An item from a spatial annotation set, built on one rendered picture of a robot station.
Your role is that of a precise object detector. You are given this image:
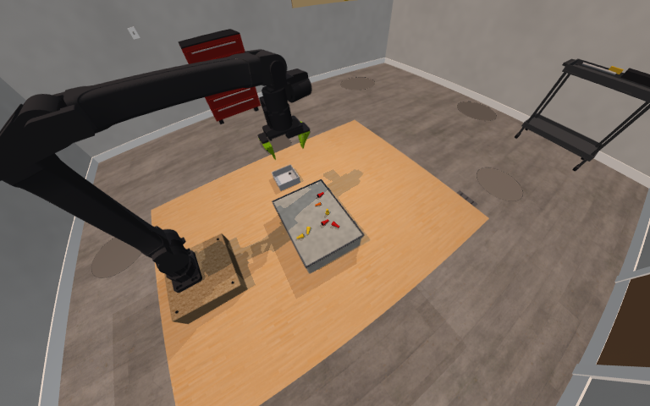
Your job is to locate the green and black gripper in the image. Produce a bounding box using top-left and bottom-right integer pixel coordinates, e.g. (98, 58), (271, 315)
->
(258, 106), (310, 160)

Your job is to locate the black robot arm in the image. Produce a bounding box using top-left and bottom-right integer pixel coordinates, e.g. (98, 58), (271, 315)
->
(0, 49), (311, 293)

